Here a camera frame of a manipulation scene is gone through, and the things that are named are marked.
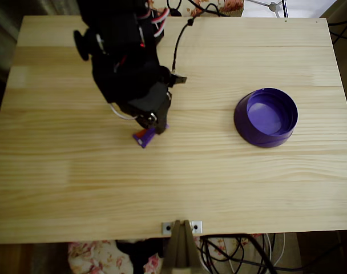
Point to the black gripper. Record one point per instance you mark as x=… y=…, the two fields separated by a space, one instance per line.
x=158 y=115

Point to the purple orange candy bar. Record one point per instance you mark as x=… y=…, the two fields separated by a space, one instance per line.
x=146 y=138

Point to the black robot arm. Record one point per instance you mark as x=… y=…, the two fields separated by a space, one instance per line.
x=113 y=42

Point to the purple plastic bowl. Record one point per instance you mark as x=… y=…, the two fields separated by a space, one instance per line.
x=247 y=134

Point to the black fabric item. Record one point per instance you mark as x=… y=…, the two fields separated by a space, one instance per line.
x=139 y=254

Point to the floral seat cushion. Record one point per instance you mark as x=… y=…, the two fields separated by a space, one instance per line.
x=233 y=5

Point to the floral fabric sheet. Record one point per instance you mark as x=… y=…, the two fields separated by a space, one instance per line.
x=90 y=257

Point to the white star-shaped stand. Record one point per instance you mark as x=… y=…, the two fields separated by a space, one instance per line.
x=272 y=6

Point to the grey curtain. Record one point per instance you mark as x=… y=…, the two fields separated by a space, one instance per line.
x=8 y=34

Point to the small black gripper camera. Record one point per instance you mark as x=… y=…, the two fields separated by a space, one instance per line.
x=177 y=79

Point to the silver metal bracket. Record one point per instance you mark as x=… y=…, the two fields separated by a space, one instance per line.
x=166 y=228

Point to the olive camera stand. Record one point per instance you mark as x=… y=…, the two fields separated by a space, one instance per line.
x=180 y=251

